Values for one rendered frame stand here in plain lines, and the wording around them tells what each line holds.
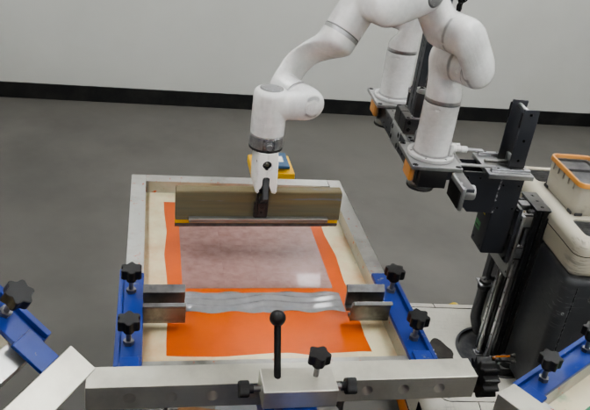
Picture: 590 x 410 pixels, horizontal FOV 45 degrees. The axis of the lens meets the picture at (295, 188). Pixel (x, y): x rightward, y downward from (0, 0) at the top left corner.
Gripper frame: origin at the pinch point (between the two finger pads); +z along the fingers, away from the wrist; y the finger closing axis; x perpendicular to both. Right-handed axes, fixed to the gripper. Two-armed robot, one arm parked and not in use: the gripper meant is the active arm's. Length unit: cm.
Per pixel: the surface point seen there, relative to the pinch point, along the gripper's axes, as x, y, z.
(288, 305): -5.0, -20.0, 13.6
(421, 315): -27.8, -36.6, 3.7
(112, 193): 43, 206, 110
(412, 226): -118, 177, 111
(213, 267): 10.0, -4.6, 14.0
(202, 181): 10.7, 31.9, 10.7
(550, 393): -50, -51, 11
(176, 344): 19.3, -31.4, 13.9
